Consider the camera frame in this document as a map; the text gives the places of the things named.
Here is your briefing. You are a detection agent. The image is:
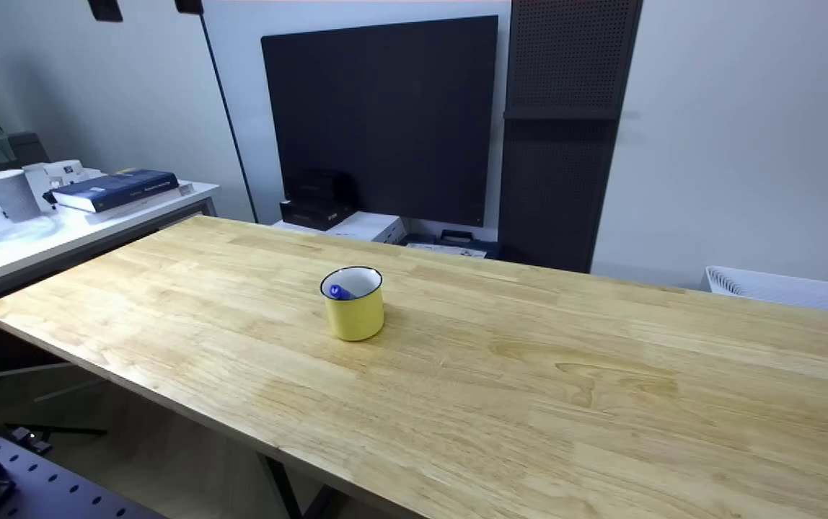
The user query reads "white flat box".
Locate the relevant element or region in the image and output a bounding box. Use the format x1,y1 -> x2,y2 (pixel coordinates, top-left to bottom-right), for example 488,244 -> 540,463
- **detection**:
322,206 -> 406,247

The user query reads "yellow enamel mug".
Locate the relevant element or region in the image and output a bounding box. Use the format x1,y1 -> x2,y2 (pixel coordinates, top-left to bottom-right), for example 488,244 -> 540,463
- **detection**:
316,263 -> 390,342

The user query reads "small black box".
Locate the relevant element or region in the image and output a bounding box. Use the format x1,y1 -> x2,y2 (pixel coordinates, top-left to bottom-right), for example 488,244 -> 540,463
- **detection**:
278,166 -> 355,232

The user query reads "black flat monitor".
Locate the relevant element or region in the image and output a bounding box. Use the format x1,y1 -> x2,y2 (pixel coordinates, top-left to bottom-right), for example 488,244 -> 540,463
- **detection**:
260,10 -> 503,229

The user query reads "dark brown tall panel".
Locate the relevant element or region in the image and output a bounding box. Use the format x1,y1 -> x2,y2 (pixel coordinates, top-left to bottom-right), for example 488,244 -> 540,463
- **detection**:
495,0 -> 647,273

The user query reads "thin black pole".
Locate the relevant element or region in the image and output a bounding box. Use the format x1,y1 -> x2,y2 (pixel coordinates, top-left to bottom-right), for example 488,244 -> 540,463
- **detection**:
197,9 -> 262,225

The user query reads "dark blue thick book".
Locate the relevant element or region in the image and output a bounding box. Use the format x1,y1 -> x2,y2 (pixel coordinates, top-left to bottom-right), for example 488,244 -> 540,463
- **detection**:
50,166 -> 185,215

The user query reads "white side desk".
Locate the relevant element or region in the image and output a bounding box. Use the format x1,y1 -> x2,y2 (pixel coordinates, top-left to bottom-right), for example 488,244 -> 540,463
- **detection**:
0,154 -> 218,310

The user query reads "white plastic bin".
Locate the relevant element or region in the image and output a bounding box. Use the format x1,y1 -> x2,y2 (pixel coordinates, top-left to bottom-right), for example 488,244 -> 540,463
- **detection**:
702,263 -> 828,320

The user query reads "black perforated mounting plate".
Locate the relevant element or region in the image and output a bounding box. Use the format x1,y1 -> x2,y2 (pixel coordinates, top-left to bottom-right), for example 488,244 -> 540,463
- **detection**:
0,421 -> 161,519

